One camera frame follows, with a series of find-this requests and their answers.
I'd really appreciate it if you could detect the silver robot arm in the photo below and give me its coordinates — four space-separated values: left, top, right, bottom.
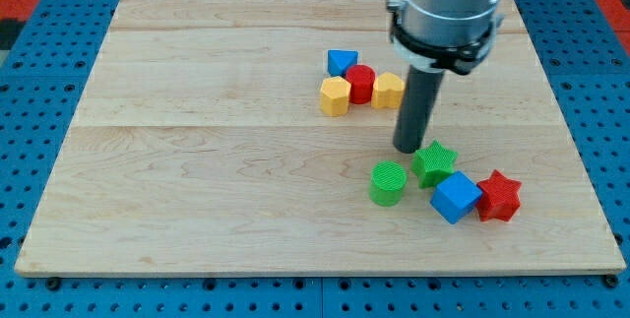
386 0 502 75

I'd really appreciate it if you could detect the green star block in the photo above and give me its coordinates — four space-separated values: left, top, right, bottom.
411 140 459 189

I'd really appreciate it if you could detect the red star block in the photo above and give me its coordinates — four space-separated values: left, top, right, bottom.
475 169 522 223

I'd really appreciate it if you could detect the yellow hexagon block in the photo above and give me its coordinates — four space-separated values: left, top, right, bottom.
320 76 351 117

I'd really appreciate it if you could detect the red cylinder block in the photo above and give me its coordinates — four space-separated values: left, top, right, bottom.
345 64 376 104

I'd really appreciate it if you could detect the green cylinder block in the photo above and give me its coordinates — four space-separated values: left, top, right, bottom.
368 160 408 207

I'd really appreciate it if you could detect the blue triangle block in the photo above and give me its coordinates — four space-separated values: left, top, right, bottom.
327 49 359 77

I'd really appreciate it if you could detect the yellow heart block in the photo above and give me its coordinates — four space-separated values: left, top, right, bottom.
371 72 406 109

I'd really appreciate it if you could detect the wooden board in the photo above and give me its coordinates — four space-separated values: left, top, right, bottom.
15 0 626 278

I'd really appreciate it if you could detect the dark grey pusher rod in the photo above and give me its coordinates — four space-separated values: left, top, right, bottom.
393 66 444 154

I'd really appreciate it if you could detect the blue cube block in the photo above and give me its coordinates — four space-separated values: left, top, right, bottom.
430 171 482 224

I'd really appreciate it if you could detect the black clamp ring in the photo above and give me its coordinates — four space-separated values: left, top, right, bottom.
388 10 498 76

